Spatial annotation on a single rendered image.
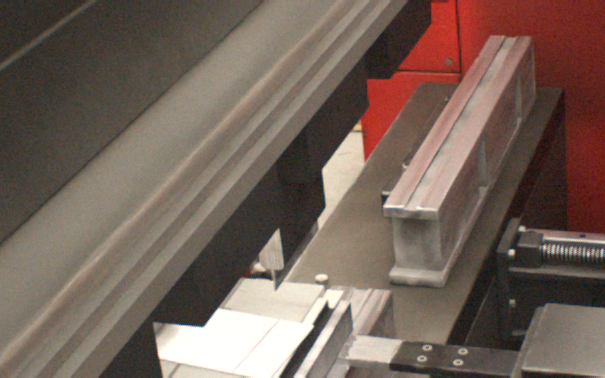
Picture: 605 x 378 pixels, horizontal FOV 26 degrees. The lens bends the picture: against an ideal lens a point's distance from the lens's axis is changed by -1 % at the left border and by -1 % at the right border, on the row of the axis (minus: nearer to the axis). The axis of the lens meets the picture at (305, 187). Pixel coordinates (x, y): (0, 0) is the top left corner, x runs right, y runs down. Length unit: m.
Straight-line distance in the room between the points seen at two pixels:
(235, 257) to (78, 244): 0.58
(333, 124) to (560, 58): 0.89
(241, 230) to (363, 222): 0.70
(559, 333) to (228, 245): 0.31
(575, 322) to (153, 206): 0.78
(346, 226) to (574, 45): 0.48
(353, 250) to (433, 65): 0.49
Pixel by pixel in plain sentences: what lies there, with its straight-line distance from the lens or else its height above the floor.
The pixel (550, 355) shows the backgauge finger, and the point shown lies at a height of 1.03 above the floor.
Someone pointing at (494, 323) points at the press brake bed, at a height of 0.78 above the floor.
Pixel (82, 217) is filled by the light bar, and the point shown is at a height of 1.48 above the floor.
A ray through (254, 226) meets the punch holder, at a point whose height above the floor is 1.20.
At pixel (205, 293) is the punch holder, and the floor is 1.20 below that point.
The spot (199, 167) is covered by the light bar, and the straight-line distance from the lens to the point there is 0.34.
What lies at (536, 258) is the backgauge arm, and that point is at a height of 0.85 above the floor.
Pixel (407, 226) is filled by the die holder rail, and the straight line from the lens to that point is 1.43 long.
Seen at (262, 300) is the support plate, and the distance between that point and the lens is 1.21.
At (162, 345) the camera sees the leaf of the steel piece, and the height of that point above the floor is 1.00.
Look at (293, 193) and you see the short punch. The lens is 1.05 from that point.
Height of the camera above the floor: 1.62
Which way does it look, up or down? 26 degrees down
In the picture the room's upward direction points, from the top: 7 degrees counter-clockwise
